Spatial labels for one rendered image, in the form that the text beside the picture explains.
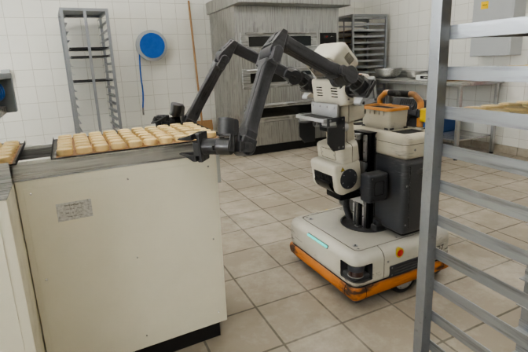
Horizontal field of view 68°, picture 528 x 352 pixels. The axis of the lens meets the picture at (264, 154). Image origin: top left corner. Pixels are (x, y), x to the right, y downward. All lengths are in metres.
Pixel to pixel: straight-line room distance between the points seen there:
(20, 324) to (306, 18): 4.69
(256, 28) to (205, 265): 3.77
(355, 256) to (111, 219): 1.10
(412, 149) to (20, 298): 1.67
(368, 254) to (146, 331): 1.04
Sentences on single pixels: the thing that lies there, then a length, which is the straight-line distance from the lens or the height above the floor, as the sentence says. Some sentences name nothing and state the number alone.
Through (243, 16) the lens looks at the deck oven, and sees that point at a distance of 5.01.
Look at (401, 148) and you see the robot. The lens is 2.02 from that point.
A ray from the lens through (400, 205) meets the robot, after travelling 2.10.
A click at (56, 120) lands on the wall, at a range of 5.64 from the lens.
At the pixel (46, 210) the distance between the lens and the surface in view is 1.52.
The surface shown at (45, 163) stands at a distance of 1.49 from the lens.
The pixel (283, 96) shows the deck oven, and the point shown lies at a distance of 5.22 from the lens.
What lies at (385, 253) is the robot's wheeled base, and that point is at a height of 0.26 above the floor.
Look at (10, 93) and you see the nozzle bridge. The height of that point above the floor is 1.10.
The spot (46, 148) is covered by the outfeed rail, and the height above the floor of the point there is 0.88.
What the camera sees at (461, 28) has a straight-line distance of 0.99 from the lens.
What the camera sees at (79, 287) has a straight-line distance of 1.64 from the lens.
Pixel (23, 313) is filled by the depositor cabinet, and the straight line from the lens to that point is 1.45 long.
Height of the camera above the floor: 1.18
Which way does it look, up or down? 13 degrees down
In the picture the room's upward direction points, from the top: 2 degrees counter-clockwise
